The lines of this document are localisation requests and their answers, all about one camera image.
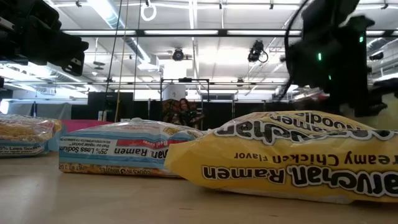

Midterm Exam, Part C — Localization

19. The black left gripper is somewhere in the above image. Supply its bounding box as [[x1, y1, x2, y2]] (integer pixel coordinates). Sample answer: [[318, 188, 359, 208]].
[[60, 32, 90, 77]]

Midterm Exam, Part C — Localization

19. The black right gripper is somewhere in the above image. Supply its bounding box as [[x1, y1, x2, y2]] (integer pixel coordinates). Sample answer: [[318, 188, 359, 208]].
[[328, 80, 388, 118]]

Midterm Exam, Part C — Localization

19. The yellow Maruchan ramen pack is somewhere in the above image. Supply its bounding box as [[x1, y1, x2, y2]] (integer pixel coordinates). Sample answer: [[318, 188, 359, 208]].
[[164, 110, 398, 205]]

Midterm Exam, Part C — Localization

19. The blue Maruchan ramen pack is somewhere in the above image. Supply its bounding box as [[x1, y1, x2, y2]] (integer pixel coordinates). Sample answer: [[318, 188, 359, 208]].
[[0, 113, 68, 159], [58, 117, 206, 179]]

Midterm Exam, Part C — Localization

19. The black cabinet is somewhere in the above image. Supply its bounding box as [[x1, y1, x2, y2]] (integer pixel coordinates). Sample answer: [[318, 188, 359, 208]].
[[87, 91, 134, 123]]

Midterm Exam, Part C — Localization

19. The stack of orange packets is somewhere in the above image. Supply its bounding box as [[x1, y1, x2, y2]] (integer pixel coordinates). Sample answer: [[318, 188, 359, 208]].
[[60, 119, 113, 134]]

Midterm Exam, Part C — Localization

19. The white cylinder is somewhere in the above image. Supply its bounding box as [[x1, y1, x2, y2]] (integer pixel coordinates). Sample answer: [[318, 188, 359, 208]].
[[162, 84, 187, 101]]

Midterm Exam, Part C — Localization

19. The orange patterned tapestry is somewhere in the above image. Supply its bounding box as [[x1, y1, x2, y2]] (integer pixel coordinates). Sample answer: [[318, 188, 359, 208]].
[[161, 98, 182, 125]]

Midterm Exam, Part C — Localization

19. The person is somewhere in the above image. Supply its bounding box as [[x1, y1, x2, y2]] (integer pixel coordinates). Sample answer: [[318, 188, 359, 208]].
[[176, 98, 205, 130]]

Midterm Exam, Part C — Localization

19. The black partition curtain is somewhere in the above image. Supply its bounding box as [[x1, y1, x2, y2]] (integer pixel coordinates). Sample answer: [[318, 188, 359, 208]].
[[133, 100, 292, 131]]

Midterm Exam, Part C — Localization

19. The black hanging cable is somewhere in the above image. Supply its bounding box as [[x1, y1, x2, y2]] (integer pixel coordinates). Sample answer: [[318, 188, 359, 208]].
[[101, 0, 124, 121], [132, 0, 142, 101]]

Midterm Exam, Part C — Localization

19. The yellow hanging cord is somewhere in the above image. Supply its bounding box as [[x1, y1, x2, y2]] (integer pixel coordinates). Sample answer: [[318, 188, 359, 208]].
[[113, 0, 130, 123]]

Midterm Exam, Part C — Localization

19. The silver ventilation duct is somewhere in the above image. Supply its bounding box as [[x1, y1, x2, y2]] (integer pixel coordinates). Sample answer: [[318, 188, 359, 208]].
[[88, 0, 162, 72]]

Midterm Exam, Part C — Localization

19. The white coiled cable loop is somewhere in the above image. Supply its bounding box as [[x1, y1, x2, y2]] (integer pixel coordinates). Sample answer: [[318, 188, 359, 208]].
[[140, 2, 157, 22]]

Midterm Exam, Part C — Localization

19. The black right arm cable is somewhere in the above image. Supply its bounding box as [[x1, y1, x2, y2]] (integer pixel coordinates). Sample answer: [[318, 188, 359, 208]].
[[279, 0, 312, 100]]

